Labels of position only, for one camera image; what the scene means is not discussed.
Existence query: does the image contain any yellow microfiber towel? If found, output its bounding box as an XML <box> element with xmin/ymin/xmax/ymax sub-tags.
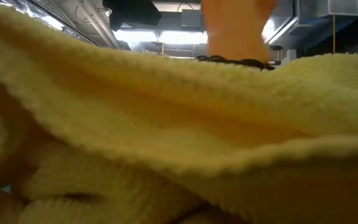
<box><xmin>0</xmin><ymin>1</ymin><xmax>358</xmax><ymax>224</ymax></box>

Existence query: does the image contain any orange microfiber towel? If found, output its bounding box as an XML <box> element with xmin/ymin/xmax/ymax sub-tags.
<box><xmin>202</xmin><ymin>0</ymin><xmax>278</xmax><ymax>63</ymax></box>

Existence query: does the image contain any grey ceiling box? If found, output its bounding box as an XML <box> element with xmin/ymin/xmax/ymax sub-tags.
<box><xmin>181</xmin><ymin>8</ymin><xmax>203</xmax><ymax>29</ymax></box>

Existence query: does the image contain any yellow hanging pole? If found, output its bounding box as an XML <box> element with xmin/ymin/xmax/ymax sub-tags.
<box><xmin>332</xmin><ymin>14</ymin><xmax>337</xmax><ymax>55</ymax></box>

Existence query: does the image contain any white ceiling box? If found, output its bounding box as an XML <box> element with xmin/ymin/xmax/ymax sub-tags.
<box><xmin>317</xmin><ymin>0</ymin><xmax>358</xmax><ymax>17</ymax></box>

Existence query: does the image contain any black round wire basket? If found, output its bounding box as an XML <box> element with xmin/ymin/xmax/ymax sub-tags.
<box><xmin>194</xmin><ymin>54</ymin><xmax>276</xmax><ymax>72</ymax></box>

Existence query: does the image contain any silver rectangular air duct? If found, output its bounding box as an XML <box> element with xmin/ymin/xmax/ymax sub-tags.
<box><xmin>261</xmin><ymin>0</ymin><xmax>298</xmax><ymax>44</ymax></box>

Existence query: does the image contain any shiny silver ceiling duct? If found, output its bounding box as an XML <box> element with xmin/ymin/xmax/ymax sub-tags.
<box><xmin>0</xmin><ymin>0</ymin><xmax>108</xmax><ymax>50</ymax></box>

